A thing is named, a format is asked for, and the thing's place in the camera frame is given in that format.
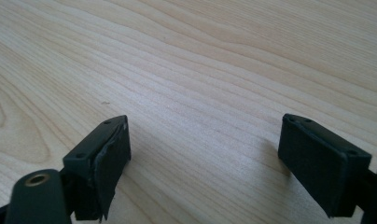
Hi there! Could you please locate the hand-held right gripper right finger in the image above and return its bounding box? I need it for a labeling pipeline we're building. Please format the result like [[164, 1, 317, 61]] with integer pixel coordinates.
[[277, 113, 373, 218]]

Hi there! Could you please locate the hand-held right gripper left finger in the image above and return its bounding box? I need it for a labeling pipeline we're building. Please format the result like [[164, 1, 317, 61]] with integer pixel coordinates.
[[62, 114, 133, 222]]

